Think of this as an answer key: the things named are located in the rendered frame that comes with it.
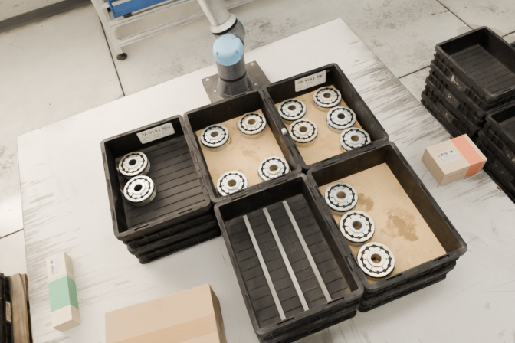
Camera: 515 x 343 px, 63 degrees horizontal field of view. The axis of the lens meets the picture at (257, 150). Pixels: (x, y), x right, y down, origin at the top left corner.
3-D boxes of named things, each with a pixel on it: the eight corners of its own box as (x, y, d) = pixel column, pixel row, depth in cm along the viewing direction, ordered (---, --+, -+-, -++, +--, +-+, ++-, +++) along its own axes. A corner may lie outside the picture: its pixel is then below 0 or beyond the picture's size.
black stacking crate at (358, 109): (264, 108, 163) (261, 87, 154) (334, 84, 166) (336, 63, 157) (305, 190, 140) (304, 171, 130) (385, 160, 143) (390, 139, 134)
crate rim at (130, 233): (102, 144, 148) (99, 140, 146) (183, 117, 152) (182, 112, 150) (117, 243, 125) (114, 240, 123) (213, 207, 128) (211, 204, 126)
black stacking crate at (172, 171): (113, 160, 156) (100, 142, 147) (189, 134, 159) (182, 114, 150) (129, 254, 133) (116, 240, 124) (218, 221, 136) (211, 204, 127)
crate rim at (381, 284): (304, 174, 132) (304, 171, 130) (390, 143, 135) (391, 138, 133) (365, 295, 108) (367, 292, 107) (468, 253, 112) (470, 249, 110)
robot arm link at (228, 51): (216, 81, 169) (210, 53, 158) (218, 60, 177) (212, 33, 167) (246, 78, 168) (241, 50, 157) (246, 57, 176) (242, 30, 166)
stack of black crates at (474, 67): (415, 106, 240) (434, 44, 204) (460, 88, 245) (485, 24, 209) (462, 158, 217) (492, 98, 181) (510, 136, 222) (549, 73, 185)
